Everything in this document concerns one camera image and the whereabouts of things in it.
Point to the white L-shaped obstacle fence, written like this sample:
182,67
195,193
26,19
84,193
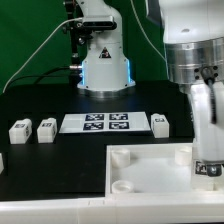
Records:
205,207

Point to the white sheet with tags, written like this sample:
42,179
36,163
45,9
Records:
105,122

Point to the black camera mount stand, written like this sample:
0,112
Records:
73,10

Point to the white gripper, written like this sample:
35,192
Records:
209,137

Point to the white part at left edge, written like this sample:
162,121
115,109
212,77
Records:
1,163

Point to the white square tabletop part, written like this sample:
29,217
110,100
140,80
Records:
150,168

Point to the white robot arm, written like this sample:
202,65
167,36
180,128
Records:
194,53

